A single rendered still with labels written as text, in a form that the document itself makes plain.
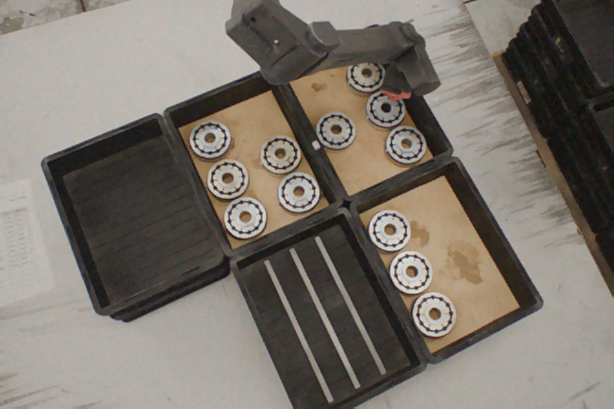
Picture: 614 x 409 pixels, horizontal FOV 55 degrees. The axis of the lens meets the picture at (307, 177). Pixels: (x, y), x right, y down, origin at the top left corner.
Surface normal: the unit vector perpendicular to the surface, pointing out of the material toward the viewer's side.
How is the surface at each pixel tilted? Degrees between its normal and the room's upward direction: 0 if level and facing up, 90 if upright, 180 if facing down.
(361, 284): 0
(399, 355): 0
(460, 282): 0
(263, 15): 62
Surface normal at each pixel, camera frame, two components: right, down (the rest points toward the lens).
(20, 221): 0.04, -0.31
